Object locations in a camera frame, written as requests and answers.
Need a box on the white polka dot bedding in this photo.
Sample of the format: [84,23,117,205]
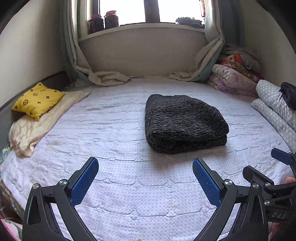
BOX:
[251,79,295,152]

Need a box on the pink floral folded quilt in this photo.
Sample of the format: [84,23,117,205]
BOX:
[207,64,257,97]

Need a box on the beige curtain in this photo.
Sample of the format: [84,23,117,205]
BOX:
[60,1,135,86]
[168,0,225,82]

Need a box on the cream blanket on bed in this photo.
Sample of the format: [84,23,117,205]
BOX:
[8,91,89,158]

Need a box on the dark item on windowsill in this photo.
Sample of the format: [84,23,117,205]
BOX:
[176,17,205,29]

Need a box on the beige right curtain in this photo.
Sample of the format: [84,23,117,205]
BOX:
[168,0,225,82]

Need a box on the person's right hand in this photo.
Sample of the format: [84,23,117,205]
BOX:
[268,176,296,240]

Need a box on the dark jar right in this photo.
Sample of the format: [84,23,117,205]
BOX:
[104,11,119,29]

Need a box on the white quilted bed sheet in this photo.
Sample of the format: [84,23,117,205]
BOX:
[1,79,292,240]

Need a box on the orange patterned folded blanket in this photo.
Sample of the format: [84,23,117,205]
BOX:
[219,54,261,83]

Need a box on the dark jar left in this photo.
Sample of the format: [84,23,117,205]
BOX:
[88,14,104,34]

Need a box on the grey black knit jacket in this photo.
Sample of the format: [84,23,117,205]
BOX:
[144,94,229,154]

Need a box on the yellow patterned pillow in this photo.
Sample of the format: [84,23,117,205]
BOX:
[11,82,64,121]

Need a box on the beige left curtain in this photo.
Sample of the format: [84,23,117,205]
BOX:
[60,1,135,86]

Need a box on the grey folded cloth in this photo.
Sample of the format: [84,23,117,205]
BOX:
[221,44,261,72]

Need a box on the black object on bedding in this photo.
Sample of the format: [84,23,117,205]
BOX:
[280,82,296,110]

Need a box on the dark jar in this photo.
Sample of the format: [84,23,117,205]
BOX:
[104,11,119,29]
[88,14,104,34]

